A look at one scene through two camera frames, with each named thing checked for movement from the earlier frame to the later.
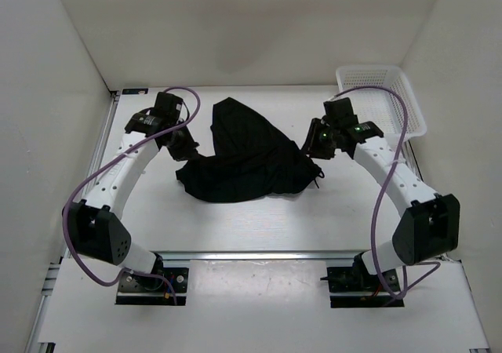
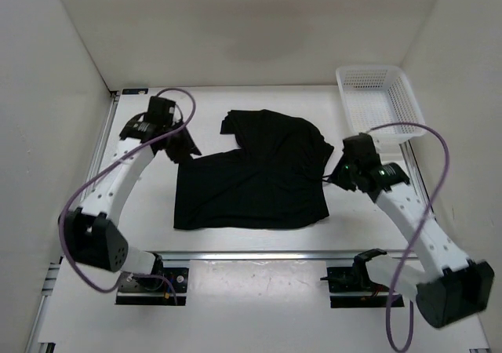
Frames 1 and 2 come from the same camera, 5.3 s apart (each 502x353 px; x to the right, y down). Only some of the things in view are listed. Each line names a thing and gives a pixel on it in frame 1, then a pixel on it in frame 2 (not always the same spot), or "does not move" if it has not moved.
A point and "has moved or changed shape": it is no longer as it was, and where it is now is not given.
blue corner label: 137,91 does not move
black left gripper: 187,151 does not move
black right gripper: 311,147 -> 341,181
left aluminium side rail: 95,164 does not move
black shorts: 251,158 has moved or changed shape
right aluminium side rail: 410,159 does not move
